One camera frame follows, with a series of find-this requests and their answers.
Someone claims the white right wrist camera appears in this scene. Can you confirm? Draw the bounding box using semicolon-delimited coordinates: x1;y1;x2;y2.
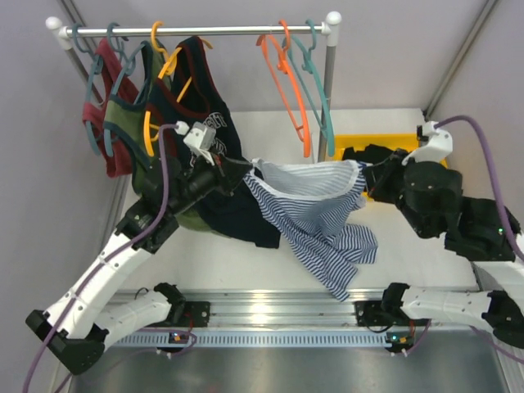
402;121;453;166

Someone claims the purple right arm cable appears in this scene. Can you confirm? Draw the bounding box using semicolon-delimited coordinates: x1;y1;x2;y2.
409;115;524;365

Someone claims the teal plastic hanger right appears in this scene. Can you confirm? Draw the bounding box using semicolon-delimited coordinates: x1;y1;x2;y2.
280;19;336;158

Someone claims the navy basketball tank top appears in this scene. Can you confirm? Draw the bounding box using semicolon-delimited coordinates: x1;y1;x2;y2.
146;36;281;249

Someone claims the black folded garment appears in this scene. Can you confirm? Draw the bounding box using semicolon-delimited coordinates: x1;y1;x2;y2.
342;144;404;165

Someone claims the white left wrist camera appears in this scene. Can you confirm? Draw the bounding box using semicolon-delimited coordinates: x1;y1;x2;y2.
174;121;216;166

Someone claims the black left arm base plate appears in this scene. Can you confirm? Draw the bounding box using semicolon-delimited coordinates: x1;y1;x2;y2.
160;301;210;328

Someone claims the teal hanger under maroon top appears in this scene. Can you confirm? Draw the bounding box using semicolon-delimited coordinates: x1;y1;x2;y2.
72;23;103;156

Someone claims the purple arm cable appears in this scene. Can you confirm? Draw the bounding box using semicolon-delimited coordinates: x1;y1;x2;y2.
20;122;197;393
409;115;524;365

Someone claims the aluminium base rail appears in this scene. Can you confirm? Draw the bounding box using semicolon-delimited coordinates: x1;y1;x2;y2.
106;290;467;353

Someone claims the maroon tank top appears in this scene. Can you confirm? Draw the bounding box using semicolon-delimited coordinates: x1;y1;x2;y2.
89;38;133;178

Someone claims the yellow plastic hanger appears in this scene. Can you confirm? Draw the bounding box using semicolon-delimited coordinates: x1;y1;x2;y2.
142;20;214;157

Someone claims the silver white clothes rack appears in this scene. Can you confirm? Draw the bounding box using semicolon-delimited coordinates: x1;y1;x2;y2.
46;11;341;165

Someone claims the blue white striped tank top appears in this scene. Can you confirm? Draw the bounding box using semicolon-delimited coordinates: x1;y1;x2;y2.
244;158;378;301

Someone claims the teal hanger under green top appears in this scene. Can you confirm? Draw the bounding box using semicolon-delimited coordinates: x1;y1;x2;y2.
103;22;154;165

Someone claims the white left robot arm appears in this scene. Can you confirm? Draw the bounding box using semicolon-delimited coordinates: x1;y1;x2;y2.
25;154;253;376

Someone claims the yellow plastic tray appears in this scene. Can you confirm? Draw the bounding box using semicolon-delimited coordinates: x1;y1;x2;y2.
332;131;449;202

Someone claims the orange plastic hanger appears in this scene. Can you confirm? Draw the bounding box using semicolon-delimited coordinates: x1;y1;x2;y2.
255;19;312;158

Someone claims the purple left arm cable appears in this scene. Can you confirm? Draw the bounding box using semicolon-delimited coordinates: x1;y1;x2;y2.
20;122;197;393

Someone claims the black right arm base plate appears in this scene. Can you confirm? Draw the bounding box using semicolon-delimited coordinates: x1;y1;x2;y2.
355;300;410;329

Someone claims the green tank top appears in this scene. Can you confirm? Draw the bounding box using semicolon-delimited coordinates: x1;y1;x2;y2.
102;40;214;234

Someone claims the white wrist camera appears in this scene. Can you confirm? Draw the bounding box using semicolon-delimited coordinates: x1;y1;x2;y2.
402;121;453;166
174;121;216;166

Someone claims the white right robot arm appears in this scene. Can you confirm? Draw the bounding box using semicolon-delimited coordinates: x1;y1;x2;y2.
363;150;523;348

